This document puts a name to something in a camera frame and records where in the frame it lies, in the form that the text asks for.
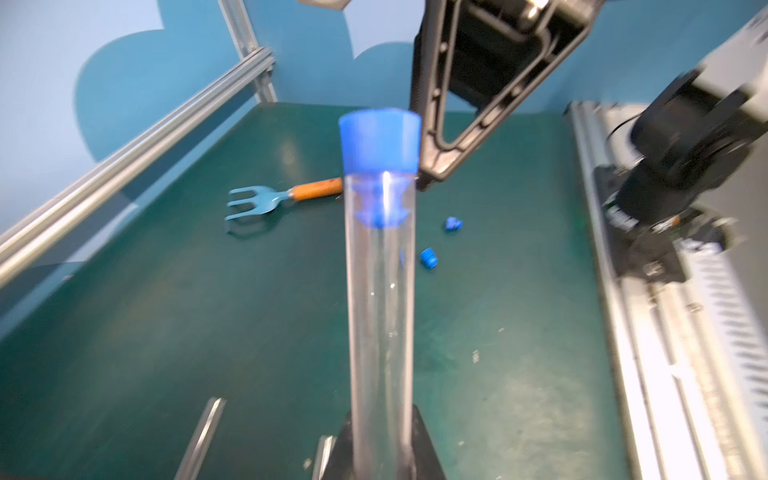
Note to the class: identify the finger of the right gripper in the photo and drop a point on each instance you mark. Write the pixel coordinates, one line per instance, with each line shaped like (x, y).
(475, 62)

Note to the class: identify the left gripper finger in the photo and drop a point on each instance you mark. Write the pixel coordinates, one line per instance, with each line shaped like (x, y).
(426, 462)

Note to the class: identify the blue stopper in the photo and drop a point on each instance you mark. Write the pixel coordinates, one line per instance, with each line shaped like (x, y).
(428, 258)
(381, 154)
(453, 224)

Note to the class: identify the clear test tube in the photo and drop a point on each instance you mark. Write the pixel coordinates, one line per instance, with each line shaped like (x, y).
(201, 439)
(323, 453)
(380, 295)

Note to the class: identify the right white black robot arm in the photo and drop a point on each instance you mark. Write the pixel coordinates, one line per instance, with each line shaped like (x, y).
(699, 129)

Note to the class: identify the blue garden fork wooden handle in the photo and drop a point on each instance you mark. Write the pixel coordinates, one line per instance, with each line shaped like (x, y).
(255, 201)

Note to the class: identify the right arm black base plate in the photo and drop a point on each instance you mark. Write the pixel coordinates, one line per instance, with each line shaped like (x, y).
(650, 252)

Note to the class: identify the aluminium front rail bed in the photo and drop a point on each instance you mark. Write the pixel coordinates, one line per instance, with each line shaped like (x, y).
(689, 358)

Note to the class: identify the aluminium frame rail back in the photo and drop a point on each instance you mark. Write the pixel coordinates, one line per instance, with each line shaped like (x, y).
(34, 235)

